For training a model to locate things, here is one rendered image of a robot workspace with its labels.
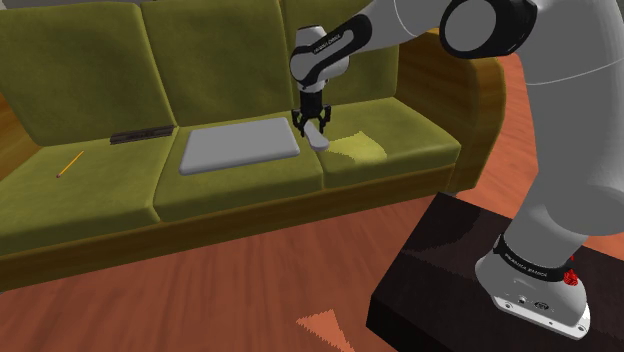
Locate grey tablet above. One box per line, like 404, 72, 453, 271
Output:
178, 116, 301, 176

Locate grey oblong object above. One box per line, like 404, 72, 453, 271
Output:
303, 120, 331, 152

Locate green sofa with wooden frame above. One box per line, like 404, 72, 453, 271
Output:
0, 0, 506, 294

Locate yellow pencil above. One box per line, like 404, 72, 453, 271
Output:
55, 150, 85, 179

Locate dark robot stand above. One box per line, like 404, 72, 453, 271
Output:
365, 191, 624, 352

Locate black remote control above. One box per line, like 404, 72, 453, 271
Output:
109, 125, 175, 146

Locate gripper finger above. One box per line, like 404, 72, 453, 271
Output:
317, 105, 333, 135
291, 108, 306, 139

